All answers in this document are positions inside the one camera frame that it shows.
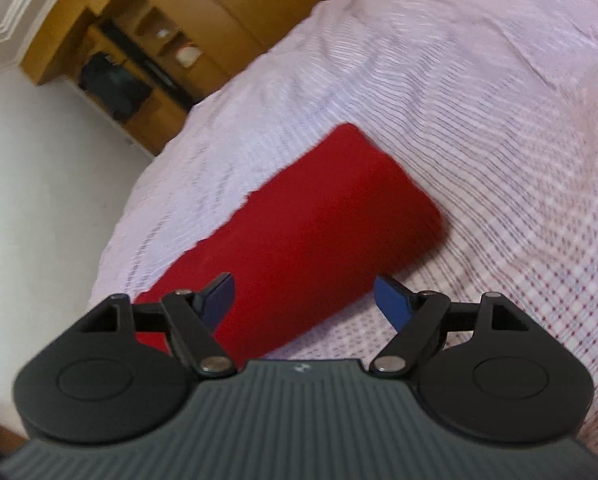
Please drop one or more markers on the white item on shelf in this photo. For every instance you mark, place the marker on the white item on shelf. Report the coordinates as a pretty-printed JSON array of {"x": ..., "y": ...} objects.
[{"x": 189, "y": 56}]

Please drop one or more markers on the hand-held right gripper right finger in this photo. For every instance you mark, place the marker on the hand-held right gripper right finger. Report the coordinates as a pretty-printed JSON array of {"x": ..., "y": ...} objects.
[{"x": 392, "y": 302}]

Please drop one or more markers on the wooden wardrobe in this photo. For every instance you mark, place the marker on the wooden wardrobe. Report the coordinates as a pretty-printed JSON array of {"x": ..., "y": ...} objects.
[{"x": 229, "y": 5}]

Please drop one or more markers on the pink checked bedspread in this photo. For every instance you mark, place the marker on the pink checked bedspread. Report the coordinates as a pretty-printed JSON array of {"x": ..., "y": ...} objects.
[{"x": 479, "y": 110}]

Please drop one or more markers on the black bag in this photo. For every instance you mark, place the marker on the black bag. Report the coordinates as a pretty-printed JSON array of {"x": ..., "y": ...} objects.
[{"x": 113, "y": 87}]

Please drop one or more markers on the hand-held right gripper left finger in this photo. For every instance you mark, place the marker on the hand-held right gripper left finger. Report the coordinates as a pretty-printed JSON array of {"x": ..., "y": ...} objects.
[{"x": 220, "y": 301}]

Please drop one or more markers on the red knit sweater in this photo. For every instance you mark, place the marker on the red knit sweater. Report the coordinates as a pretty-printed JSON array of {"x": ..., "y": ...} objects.
[{"x": 319, "y": 230}]

